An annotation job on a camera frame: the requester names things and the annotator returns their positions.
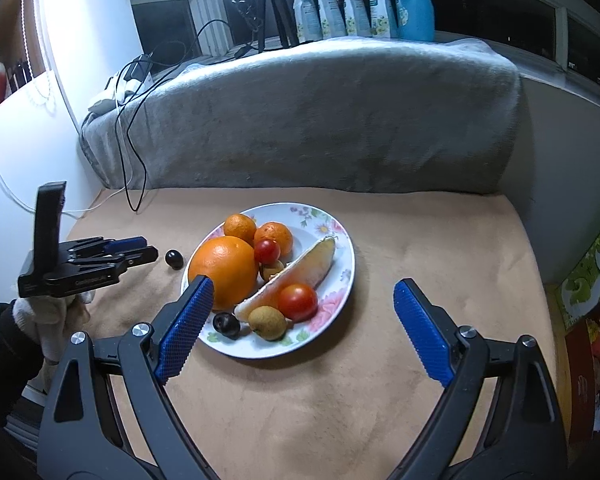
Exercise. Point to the person's left forearm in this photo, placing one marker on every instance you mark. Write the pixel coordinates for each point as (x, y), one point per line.
(5, 360)

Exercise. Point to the beige table blanket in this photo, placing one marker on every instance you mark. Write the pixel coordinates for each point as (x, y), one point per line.
(380, 230)

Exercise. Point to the green cardboard box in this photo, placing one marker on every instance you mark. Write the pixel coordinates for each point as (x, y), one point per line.
(585, 285)

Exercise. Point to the small red cherry tomato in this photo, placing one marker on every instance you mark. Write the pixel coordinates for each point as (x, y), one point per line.
(266, 251)

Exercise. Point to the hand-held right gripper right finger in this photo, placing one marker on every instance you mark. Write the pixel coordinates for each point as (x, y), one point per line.
(422, 335)

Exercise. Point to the grey blanket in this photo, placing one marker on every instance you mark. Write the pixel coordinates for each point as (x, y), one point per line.
(330, 125)

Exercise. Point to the peeled citrus segment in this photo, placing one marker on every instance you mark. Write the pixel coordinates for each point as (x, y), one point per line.
(300, 270)

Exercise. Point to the dark plum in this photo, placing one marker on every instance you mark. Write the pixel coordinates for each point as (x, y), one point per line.
(174, 258)
(226, 325)

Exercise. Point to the small mandarin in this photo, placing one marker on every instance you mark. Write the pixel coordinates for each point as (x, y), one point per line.
(280, 235)
(239, 227)

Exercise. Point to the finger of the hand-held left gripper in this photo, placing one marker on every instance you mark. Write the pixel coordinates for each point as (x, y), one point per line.
(140, 255)
(125, 245)

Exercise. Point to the person's left hand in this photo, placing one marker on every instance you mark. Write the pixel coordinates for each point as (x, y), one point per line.
(45, 320)

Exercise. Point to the white floral plate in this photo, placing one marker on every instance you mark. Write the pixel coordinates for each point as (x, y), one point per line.
(337, 270)

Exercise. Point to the dark glass bottle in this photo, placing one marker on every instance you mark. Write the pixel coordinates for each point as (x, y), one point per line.
(14, 79)
(25, 72)

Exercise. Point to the white power strip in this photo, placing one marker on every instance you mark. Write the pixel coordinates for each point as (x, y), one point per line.
(105, 100)

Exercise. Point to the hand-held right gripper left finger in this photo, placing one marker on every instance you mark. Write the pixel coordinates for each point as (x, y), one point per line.
(185, 330)

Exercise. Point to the large orange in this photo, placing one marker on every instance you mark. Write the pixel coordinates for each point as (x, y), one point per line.
(225, 270)

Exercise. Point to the grey ribbed object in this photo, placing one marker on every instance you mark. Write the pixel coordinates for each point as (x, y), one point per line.
(25, 410)

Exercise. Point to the blue detergent bottle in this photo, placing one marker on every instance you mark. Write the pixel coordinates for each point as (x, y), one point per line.
(414, 0)

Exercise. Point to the white cabinet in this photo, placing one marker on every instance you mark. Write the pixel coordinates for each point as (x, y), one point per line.
(30, 150)

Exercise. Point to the red cardboard box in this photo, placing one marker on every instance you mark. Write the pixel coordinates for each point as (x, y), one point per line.
(595, 375)

